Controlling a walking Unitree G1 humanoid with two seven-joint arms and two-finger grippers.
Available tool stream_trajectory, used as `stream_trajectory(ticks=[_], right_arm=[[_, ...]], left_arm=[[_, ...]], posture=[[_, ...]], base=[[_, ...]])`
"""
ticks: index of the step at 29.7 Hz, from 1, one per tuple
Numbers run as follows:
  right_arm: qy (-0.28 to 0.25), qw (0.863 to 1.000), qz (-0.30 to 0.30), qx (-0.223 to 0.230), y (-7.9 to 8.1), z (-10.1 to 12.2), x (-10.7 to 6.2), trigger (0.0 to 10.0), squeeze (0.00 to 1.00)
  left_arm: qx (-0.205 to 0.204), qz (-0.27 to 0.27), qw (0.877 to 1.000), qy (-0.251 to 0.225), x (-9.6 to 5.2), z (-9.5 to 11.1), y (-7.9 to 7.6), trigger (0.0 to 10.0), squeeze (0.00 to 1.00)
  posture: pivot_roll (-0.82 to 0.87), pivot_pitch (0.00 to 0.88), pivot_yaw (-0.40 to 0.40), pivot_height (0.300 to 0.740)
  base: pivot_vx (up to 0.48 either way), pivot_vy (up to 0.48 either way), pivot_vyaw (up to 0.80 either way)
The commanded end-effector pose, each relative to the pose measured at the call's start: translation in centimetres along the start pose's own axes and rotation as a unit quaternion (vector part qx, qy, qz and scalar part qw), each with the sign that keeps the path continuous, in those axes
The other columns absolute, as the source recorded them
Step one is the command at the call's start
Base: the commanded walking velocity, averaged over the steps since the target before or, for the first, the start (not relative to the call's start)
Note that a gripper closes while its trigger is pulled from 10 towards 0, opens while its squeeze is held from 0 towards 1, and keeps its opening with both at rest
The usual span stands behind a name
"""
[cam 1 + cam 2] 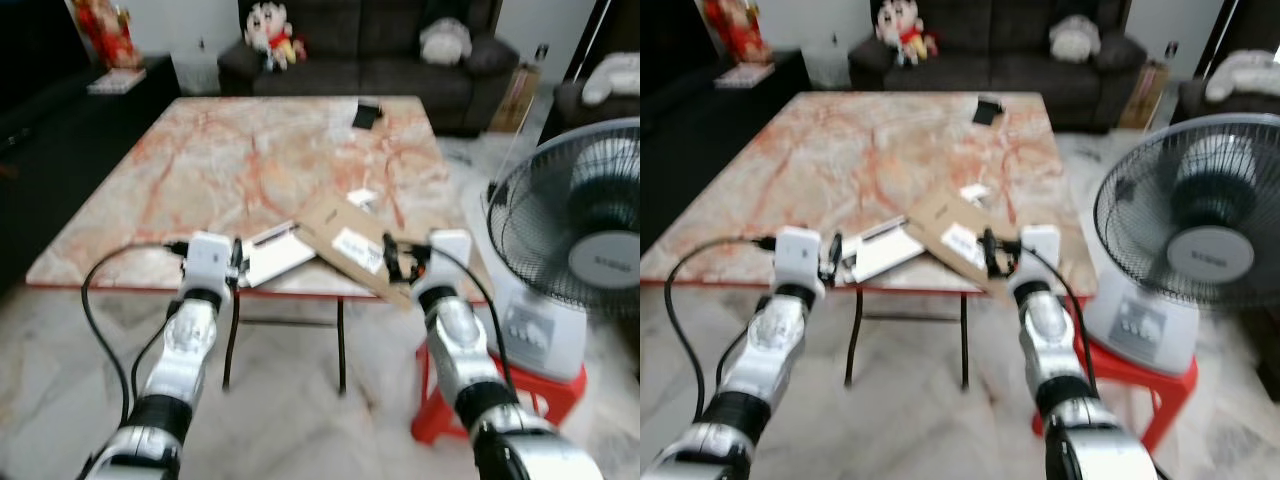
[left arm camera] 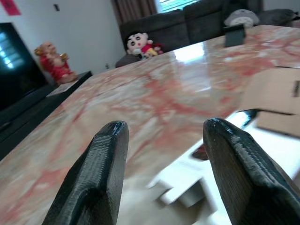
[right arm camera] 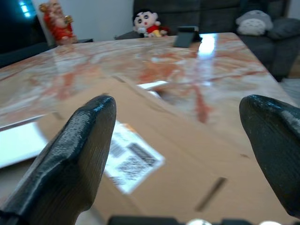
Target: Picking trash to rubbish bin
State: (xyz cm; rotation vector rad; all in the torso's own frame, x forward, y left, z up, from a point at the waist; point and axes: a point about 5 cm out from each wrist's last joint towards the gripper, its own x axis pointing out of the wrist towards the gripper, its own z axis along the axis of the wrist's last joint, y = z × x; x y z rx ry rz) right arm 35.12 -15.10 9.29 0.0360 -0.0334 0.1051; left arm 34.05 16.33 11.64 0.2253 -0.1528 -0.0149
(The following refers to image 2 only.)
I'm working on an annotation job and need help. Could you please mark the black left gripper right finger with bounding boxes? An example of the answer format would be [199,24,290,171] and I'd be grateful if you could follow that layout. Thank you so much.
[202,118,300,225]

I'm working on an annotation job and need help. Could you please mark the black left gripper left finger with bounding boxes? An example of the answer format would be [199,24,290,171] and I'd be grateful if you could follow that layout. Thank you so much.
[43,120,130,225]

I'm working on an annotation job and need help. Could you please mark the cardboard box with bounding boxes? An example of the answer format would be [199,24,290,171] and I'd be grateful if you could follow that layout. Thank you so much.
[239,67,300,138]

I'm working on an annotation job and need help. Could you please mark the black tv cabinet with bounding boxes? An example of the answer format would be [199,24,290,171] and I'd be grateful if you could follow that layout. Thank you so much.
[0,71,93,162]

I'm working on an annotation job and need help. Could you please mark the dark grey cushion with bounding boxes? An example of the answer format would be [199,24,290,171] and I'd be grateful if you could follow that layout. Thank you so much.
[115,53,143,68]

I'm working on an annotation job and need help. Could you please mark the red gold figurine statue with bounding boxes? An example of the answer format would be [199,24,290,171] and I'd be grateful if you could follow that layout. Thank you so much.
[34,41,78,85]

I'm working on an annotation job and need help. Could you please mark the cartoon boy plush doll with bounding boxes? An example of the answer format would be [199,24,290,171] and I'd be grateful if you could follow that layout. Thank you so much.
[126,30,164,60]

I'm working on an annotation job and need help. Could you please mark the black television screen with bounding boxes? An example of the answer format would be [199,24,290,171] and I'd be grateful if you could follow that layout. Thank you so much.
[0,22,49,111]

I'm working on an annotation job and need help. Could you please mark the black tissue box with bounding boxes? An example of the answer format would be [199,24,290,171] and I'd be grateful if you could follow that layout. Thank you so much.
[223,24,246,48]

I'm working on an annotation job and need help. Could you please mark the grey round plush toy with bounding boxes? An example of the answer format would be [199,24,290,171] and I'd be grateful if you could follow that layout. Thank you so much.
[224,8,260,28]

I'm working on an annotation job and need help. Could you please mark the dark grey sofa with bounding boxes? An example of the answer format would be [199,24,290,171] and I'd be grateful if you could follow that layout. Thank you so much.
[119,0,300,54]

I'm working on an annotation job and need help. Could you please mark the brown curtain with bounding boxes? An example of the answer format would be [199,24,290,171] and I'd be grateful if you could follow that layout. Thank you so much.
[112,0,158,25]

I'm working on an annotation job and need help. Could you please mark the red paper wall decoration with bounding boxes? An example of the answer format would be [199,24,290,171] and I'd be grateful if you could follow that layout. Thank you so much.
[0,0,22,16]

